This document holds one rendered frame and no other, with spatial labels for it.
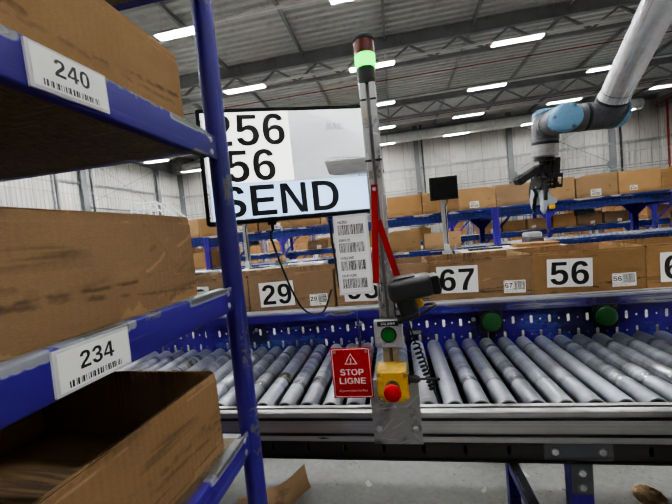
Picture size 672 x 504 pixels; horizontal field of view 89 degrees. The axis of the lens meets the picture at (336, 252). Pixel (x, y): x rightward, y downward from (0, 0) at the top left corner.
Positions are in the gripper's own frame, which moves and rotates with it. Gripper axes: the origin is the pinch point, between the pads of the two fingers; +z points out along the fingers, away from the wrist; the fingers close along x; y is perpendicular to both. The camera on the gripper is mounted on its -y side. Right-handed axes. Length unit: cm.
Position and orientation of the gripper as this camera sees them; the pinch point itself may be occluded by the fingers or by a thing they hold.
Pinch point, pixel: (537, 210)
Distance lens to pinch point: 156.0
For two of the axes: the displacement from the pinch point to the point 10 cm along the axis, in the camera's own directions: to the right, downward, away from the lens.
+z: 0.6, 9.8, 1.6
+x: -0.4, -1.6, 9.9
